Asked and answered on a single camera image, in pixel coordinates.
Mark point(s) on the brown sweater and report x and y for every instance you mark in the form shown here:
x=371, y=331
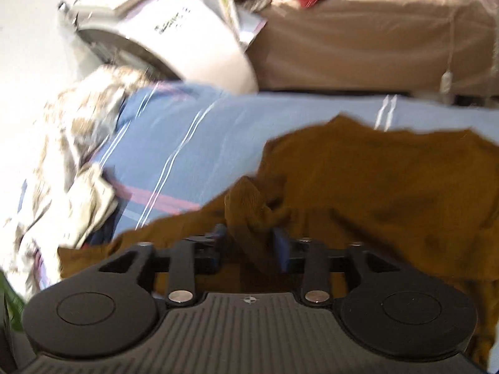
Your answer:
x=428, y=199

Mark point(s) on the blue striped bed sheet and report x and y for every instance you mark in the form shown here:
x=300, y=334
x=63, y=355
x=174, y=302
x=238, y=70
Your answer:
x=176, y=146

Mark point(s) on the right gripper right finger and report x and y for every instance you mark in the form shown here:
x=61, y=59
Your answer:
x=308, y=259

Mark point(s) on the white round appliance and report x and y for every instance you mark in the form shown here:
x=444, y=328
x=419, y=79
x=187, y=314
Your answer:
x=200, y=41

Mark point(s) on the floral patterned cloth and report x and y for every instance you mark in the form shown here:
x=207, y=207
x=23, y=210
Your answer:
x=66, y=197

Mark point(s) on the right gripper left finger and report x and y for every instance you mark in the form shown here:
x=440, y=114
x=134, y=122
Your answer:
x=189, y=257

